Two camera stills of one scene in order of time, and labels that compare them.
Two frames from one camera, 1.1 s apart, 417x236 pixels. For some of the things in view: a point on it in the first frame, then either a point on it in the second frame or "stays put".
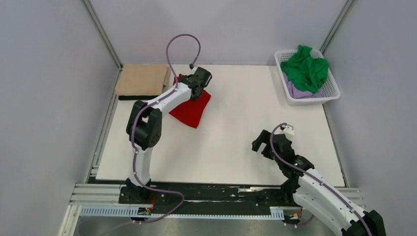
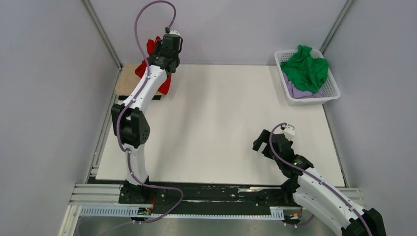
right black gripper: (262, 138) stays put
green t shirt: (304, 72) stays put
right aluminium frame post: (335, 26) stays put
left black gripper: (185, 76) to (159, 45)
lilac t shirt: (298, 93) stays put
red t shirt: (190, 113) to (151, 46)
